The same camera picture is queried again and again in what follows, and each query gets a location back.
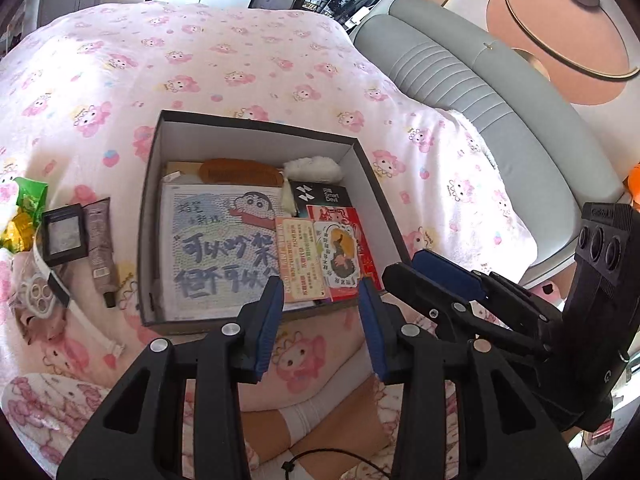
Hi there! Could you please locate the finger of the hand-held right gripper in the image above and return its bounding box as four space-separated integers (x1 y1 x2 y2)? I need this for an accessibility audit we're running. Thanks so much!
381 261 553 363
411 249 568 331

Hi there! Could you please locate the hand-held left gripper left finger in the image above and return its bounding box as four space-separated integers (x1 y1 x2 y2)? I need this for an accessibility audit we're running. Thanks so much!
56 275 286 480

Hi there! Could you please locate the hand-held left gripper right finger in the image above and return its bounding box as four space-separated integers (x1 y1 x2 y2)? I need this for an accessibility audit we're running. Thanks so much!
357 276 583 480

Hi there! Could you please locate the cartoon print craft packet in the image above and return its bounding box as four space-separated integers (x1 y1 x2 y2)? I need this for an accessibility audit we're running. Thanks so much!
159 182 283 318

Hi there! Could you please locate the white plush keychain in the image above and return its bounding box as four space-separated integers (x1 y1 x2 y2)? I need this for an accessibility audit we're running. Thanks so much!
282 156 343 183

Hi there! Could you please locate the black cardboard box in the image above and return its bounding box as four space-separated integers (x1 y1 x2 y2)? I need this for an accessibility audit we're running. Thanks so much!
136 109 416 336

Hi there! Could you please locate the red card packet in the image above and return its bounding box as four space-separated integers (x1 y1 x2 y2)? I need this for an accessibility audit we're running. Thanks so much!
306 205 383 303

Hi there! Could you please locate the pink orange card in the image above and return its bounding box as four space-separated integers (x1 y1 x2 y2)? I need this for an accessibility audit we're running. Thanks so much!
274 216 331 303

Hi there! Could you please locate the person's leg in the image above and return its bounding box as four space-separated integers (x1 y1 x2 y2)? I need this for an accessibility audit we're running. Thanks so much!
240 375 396 461

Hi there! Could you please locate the white sock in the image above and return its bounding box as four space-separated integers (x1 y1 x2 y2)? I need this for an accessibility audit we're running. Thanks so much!
280 350 373 446

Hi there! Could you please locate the orange toy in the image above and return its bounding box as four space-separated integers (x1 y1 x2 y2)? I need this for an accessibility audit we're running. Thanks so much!
626 162 640 206

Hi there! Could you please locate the small black packet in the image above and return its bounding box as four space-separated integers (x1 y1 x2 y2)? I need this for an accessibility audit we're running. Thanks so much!
290 180 357 218

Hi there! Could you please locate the brown wooden comb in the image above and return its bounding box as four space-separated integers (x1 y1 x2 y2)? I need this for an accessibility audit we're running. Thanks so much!
200 158 299 217

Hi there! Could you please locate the grey padded headboard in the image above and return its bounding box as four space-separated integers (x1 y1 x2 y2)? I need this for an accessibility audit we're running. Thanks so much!
350 0 626 286

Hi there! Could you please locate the brown hand cream tube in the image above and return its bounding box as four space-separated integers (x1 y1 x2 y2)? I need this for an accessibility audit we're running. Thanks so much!
81 197 121 309

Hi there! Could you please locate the black makeup compact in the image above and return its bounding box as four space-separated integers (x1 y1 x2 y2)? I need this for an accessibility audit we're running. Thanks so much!
40 203 92 267

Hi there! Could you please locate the white round perforated gadget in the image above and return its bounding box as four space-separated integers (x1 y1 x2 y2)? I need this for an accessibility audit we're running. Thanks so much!
20 272 60 320

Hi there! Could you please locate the person's pink printed pajamas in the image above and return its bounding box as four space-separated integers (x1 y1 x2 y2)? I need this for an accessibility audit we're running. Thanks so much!
0 372 461 480

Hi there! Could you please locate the yellow snack packet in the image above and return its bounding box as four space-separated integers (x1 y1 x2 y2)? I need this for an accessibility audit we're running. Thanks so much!
0 210 41 256

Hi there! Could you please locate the pink printed blanket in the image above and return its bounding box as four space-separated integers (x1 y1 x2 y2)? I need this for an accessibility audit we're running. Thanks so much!
0 1 538 411

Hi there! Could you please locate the black cable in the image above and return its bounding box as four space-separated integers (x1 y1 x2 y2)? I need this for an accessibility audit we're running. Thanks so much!
282 452 396 480

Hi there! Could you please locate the white strap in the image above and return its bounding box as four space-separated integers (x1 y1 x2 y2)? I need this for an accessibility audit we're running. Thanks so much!
30 245 126 361

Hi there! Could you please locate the round salmon wall decoration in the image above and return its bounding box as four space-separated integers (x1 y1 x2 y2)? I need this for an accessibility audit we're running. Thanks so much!
487 0 640 106

